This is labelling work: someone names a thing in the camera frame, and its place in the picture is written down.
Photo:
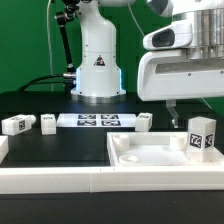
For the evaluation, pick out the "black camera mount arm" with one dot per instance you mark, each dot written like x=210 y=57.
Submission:
x=62 y=18

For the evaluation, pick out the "white marker base plate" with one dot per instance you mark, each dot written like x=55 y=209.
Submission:
x=96 y=120

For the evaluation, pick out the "white square table top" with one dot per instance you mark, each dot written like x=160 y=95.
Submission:
x=155 y=149

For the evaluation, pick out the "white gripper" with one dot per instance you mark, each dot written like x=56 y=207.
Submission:
x=169 y=78

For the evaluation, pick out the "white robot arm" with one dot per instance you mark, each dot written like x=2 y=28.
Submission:
x=98 y=78

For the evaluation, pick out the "white U-shaped obstacle fence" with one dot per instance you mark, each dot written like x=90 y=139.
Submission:
x=110 y=178

